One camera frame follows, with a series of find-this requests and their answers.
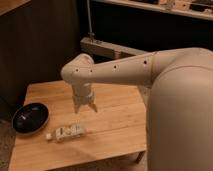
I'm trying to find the wooden table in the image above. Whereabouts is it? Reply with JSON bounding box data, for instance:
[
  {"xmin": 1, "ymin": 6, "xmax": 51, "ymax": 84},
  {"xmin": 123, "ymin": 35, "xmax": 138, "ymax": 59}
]
[{"xmin": 8, "ymin": 79, "xmax": 148, "ymax": 171}]

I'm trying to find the black ceramic bowl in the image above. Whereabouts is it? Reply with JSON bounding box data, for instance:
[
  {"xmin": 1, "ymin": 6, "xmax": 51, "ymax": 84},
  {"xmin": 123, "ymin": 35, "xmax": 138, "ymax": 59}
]
[{"xmin": 12, "ymin": 103, "xmax": 49, "ymax": 135}]

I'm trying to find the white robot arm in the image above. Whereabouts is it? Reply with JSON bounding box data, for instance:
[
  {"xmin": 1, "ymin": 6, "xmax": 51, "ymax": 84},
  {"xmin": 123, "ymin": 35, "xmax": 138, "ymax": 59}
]
[{"xmin": 61, "ymin": 48, "xmax": 213, "ymax": 171}]

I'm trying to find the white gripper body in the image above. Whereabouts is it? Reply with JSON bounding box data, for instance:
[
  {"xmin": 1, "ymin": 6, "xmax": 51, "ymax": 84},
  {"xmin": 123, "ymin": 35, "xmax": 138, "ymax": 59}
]
[{"xmin": 73, "ymin": 91, "xmax": 94, "ymax": 105}]

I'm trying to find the grey metal beam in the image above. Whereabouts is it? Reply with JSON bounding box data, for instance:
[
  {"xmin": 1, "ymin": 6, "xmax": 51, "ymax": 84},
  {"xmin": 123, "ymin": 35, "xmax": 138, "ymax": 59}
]
[{"xmin": 80, "ymin": 37, "xmax": 145, "ymax": 59}]

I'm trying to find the metal pole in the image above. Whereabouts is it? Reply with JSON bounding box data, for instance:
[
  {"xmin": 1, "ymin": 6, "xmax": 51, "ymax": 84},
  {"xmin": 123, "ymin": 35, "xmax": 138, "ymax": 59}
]
[{"xmin": 86, "ymin": 0, "xmax": 94, "ymax": 42}]

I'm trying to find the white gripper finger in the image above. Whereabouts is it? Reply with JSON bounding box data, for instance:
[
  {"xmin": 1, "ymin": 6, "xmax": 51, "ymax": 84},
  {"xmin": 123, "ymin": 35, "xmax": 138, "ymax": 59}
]
[
  {"xmin": 74, "ymin": 104, "xmax": 81, "ymax": 114},
  {"xmin": 89, "ymin": 103, "xmax": 98, "ymax": 112}
]

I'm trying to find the clear plastic bottle white cap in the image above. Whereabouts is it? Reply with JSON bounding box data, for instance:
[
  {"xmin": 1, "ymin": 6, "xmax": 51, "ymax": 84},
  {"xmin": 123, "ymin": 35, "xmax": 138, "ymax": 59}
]
[{"xmin": 45, "ymin": 124, "xmax": 86, "ymax": 142}]

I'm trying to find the wooden shelf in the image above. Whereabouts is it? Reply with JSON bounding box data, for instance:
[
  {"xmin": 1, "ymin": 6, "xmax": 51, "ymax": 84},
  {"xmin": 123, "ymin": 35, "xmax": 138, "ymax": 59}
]
[{"xmin": 92, "ymin": 0, "xmax": 213, "ymax": 21}]

